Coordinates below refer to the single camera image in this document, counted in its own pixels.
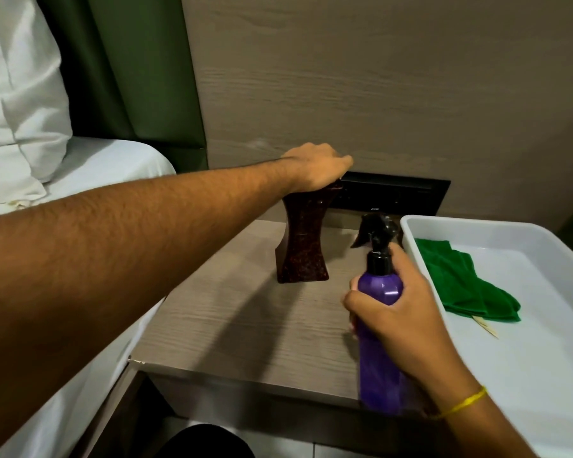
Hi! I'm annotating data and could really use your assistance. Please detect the person's left hand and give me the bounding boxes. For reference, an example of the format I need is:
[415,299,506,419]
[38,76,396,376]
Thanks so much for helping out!
[278,142,355,195]

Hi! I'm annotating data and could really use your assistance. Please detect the person's right hand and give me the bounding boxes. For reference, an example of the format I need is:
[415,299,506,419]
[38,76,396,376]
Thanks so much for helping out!
[341,242,461,392]

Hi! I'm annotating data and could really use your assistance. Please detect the purple spray bottle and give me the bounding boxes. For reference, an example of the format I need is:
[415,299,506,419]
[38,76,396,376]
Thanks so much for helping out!
[350,212,407,416]

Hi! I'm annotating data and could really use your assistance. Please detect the green cloth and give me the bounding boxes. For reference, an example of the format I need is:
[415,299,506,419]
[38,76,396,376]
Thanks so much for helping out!
[414,237,522,323]

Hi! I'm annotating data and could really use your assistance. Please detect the dark red speckled vase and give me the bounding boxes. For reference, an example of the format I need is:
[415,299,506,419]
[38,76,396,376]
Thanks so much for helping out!
[274,179,345,285]

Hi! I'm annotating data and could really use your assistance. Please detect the person's left forearm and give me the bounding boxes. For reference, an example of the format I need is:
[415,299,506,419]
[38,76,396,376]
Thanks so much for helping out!
[0,158,299,458]

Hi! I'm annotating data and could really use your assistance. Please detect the small beige cloth tag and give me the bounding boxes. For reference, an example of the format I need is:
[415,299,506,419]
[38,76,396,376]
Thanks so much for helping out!
[472,315,501,340]

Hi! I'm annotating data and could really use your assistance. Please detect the black socket panel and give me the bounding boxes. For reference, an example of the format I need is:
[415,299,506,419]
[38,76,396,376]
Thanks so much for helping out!
[335,170,452,218]

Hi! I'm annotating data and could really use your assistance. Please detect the yellow wrist band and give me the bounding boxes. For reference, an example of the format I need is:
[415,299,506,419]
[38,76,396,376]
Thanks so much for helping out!
[428,385,489,421]

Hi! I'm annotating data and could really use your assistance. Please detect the white plastic tray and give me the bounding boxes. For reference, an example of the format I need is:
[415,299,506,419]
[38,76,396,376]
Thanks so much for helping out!
[398,214,573,458]

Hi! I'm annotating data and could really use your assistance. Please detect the grey wooden nightstand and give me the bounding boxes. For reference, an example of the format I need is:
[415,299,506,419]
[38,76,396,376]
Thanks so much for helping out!
[82,218,461,458]

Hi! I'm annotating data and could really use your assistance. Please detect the green padded headboard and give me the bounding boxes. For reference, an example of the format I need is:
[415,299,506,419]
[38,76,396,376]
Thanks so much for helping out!
[32,0,210,176]

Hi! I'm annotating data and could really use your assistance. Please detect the white bed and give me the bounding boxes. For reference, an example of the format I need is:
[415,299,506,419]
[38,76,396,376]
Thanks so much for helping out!
[0,135,178,458]

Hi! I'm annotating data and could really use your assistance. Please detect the white pillow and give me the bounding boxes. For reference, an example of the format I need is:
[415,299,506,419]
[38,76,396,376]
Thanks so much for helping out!
[0,0,73,207]

